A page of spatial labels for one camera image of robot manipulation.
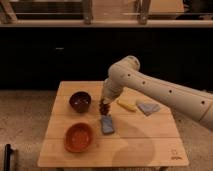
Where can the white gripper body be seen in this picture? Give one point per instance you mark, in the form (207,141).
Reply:
(111,90)

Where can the yellowish gripper fingers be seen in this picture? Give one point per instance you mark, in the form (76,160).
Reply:
(106,101)

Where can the dark grape bunch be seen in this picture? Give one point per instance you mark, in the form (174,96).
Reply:
(104,108)

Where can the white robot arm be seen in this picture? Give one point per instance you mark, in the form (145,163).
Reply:
(196,104)

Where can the orange bowl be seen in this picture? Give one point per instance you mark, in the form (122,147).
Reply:
(78,137)

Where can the blue sponge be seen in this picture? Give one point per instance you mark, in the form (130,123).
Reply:
(107,124)

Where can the yellow banana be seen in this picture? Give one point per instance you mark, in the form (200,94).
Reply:
(126,105)

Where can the wooden table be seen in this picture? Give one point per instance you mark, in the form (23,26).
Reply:
(138,140)

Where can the grey blue cloth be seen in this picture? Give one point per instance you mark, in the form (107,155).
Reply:
(147,108)

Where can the black object at floor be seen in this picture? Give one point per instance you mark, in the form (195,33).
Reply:
(8,151)

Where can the wooden railing shelf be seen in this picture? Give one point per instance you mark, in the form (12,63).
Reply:
(107,13)

